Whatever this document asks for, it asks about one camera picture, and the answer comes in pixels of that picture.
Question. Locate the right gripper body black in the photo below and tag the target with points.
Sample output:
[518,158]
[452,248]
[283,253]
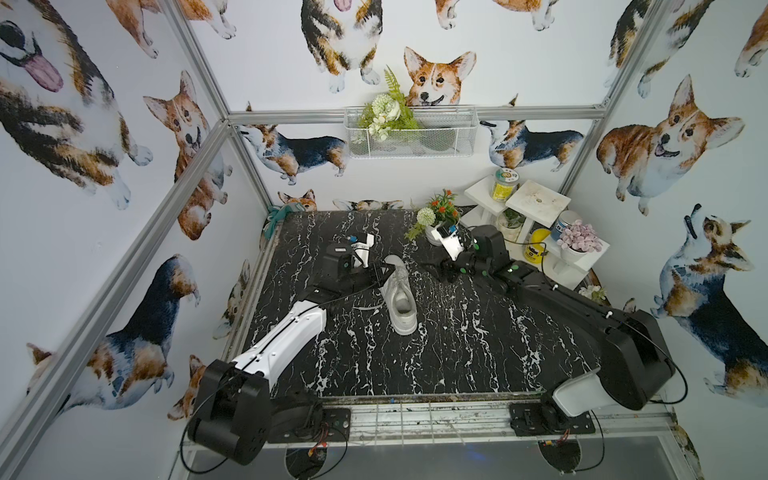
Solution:
[447,267]

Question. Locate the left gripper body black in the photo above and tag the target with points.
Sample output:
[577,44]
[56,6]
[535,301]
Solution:
[372,274]

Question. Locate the white sneaker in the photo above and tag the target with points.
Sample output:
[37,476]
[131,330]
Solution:
[399,299]

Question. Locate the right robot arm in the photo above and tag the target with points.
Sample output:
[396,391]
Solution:
[634,361]

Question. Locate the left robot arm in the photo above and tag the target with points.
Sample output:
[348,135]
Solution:
[234,413]

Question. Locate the cream bumpy pot plant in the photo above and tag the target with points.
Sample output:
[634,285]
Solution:
[510,223]

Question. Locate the white pot orange flowers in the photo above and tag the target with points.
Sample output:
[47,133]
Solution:
[439,212]

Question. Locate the yellow round container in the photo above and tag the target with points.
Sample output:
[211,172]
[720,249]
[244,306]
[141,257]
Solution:
[536,248]

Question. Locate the white stepped shelf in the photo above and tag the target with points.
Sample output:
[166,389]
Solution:
[539,205]

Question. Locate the clear jar yellow label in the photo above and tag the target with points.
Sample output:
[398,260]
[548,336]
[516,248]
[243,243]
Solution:
[505,184]

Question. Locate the teal cloth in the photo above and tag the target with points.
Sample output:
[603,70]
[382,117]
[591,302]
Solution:
[274,216]

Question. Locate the blue white can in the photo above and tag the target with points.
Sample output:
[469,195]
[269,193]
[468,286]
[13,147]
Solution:
[565,220]

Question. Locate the pink flowers white pot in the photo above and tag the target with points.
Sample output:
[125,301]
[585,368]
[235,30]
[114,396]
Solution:
[577,240]

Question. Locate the white green artificial flowers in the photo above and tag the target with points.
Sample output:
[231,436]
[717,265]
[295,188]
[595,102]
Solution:
[388,113]

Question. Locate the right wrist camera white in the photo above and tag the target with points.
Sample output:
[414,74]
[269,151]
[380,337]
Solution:
[447,237]

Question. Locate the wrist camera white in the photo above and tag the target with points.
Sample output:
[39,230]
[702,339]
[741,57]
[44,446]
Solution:
[361,244]
[447,237]

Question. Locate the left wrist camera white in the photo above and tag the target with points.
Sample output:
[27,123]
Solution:
[361,244]

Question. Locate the white wire basket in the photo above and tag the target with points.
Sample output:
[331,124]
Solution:
[441,132]

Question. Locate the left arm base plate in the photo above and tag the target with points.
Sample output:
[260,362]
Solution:
[301,426]

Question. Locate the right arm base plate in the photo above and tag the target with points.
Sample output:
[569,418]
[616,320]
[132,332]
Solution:
[539,419]

